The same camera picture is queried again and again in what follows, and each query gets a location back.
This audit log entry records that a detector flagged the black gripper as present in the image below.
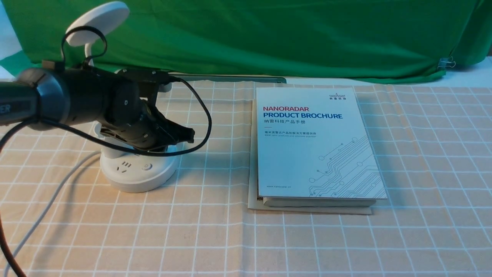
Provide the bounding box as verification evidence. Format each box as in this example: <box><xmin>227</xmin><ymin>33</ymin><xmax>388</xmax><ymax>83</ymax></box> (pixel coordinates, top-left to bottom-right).
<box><xmin>101</xmin><ymin>98</ymin><xmax>195</xmax><ymax>151</ymax></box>

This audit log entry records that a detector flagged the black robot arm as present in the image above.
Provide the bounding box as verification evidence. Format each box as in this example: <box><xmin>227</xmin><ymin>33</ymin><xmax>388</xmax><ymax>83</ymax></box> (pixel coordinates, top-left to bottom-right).
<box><xmin>0</xmin><ymin>68</ymin><xmax>195</xmax><ymax>152</ymax></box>

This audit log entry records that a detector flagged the white desk lamp socket base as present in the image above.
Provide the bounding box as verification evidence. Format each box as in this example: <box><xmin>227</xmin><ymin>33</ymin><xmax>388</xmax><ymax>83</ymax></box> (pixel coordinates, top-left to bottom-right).
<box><xmin>66</xmin><ymin>1</ymin><xmax>179</xmax><ymax>193</ymax></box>

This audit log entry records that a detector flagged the grey metal bar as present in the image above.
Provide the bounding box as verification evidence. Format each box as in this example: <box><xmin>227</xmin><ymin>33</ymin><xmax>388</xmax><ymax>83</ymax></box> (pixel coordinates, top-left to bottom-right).
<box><xmin>171</xmin><ymin>74</ymin><xmax>287</xmax><ymax>84</ymax></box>

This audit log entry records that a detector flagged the white product brochure booklet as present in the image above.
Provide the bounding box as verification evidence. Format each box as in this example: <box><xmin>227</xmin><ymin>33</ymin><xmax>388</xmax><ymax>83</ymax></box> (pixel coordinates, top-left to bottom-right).
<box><xmin>255</xmin><ymin>87</ymin><xmax>388</xmax><ymax>208</ymax></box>

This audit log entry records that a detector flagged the green backdrop cloth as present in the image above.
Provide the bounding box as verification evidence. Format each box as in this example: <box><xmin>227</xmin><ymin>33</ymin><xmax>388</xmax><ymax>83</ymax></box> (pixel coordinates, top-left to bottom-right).
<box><xmin>0</xmin><ymin>0</ymin><xmax>492</xmax><ymax>84</ymax></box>

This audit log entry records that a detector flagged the beige checkered tablecloth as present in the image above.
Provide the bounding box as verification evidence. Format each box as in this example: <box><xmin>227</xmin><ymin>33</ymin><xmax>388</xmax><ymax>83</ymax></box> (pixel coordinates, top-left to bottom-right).
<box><xmin>16</xmin><ymin>81</ymin><xmax>492</xmax><ymax>277</ymax></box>

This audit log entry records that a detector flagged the metal binder clip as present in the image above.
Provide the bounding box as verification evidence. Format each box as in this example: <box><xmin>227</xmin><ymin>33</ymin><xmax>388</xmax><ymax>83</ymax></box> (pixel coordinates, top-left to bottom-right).
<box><xmin>436</xmin><ymin>57</ymin><xmax>456</xmax><ymax>71</ymax></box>

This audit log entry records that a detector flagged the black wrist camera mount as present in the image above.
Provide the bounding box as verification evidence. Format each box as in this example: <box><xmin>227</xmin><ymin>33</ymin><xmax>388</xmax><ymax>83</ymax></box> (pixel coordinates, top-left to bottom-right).
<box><xmin>115</xmin><ymin>68</ymin><xmax>172</xmax><ymax>95</ymax></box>

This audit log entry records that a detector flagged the white lamp power cable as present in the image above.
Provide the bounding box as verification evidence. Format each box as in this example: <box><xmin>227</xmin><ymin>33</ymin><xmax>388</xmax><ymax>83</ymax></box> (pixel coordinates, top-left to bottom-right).
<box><xmin>3</xmin><ymin>150</ymin><xmax>102</xmax><ymax>277</ymax></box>

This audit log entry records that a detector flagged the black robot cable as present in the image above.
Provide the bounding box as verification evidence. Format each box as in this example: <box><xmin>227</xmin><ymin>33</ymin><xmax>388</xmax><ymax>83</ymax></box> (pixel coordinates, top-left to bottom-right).
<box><xmin>0</xmin><ymin>25</ymin><xmax>213</xmax><ymax>277</ymax></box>

